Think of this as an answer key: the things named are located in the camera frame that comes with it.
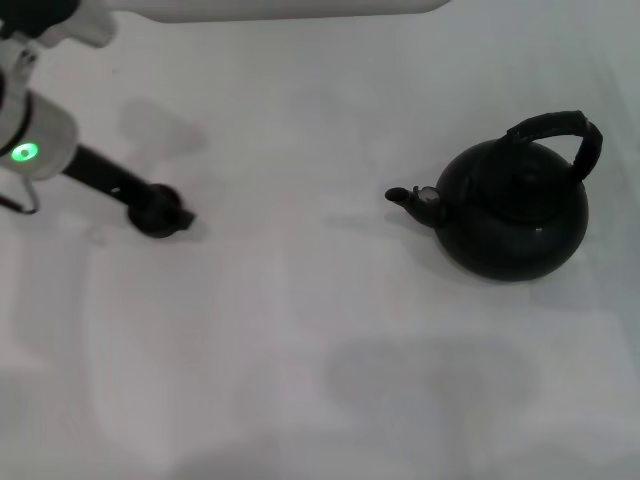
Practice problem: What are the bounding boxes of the dark round teacup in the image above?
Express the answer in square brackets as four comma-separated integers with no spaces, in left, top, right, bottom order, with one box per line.
[127,183,185,240]

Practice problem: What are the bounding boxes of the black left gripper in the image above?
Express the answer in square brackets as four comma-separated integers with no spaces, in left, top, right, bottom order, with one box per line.
[62,142,198,233]

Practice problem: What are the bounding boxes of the dark left arm cable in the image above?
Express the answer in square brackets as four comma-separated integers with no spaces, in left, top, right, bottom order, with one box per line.
[0,177,40,216]

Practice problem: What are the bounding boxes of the black round teapot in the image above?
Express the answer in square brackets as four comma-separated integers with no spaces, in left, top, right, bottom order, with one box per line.
[383,109,605,284]

